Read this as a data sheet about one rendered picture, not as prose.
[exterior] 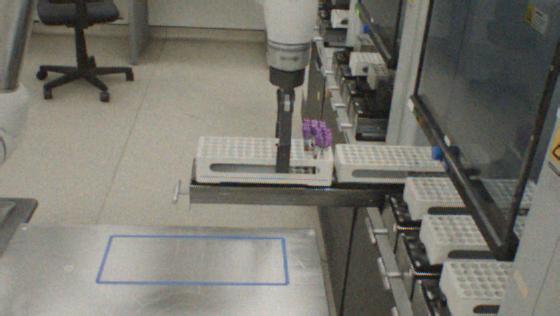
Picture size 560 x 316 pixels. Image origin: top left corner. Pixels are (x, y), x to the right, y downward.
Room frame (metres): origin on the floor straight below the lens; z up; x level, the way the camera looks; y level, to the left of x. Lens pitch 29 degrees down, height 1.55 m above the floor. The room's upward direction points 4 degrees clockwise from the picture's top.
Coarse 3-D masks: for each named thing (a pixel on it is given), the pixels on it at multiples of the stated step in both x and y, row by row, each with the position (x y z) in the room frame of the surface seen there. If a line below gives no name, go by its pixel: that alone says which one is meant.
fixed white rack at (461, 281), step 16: (448, 272) 0.87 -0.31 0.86; (464, 272) 0.88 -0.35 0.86; (480, 272) 0.88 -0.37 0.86; (496, 272) 0.89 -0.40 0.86; (448, 288) 0.85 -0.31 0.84; (464, 288) 0.84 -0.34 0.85; (480, 288) 0.83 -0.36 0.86; (496, 288) 0.85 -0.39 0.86; (448, 304) 0.84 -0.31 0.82; (464, 304) 0.81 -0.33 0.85; (480, 304) 0.86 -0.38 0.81; (496, 304) 0.86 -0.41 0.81
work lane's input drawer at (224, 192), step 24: (192, 168) 1.28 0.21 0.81; (192, 192) 1.20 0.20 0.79; (216, 192) 1.21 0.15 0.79; (240, 192) 1.21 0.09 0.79; (264, 192) 1.22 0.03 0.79; (288, 192) 1.22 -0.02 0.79; (312, 192) 1.23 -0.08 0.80; (336, 192) 1.23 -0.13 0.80; (360, 192) 1.24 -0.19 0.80; (384, 192) 1.24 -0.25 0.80
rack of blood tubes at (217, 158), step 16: (208, 144) 1.20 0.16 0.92; (224, 144) 1.22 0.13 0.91; (240, 144) 1.22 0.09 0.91; (256, 144) 1.22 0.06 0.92; (272, 144) 1.22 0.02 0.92; (208, 160) 1.14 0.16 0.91; (224, 160) 1.14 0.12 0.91; (240, 160) 1.14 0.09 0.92; (256, 160) 1.15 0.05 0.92; (272, 160) 1.15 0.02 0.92; (304, 160) 1.15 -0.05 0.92; (320, 160) 1.16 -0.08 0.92; (208, 176) 1.14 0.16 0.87; (224, 176) 1.14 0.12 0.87; (240, 176) 1.14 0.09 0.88; (256, 176) 1.15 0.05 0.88; (272, 176) 1.15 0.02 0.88; (288, 176) 1.15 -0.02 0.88; (304, 176) 1.15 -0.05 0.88; (320, 176) 1.15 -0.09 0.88
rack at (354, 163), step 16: (336, 144) 1.35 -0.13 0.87; (352, 144) 1.35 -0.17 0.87; (336, 160) 1.31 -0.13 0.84; (352, 160) 1.27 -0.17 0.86; (368, 160) 1.28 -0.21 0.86; (384, 160) 1.28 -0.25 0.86; (400, 160) 1.30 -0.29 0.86; (416, 160) 1.30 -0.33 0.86; (432, 160) 1.30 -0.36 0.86; (336, 176) 1.28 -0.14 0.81; (352, 176) 1.25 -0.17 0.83; (368, 176) 1.30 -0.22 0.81; (384, 176) 1.30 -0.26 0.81; (400, 176) 1.31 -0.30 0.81; (416, 176) 1.28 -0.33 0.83; (432, 176) 1.28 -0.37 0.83; (448, 176) 1.29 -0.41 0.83
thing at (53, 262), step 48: (48, 240) 0.95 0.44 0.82; (96, 240) 0.96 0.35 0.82; (144, 240) 0.97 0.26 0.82; (192, 240) 0.98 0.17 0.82; (240, 240) 0.99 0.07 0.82; (288, 240) 1.00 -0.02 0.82; (0, 288) 0.80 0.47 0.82; (48, 288) 0.81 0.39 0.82; (96, 288) 0.82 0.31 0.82; (144, 288) 0.83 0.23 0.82; (192, 288) 0.84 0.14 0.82; (240, 288) 0.85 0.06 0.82; (288, 288) 0.85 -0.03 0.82
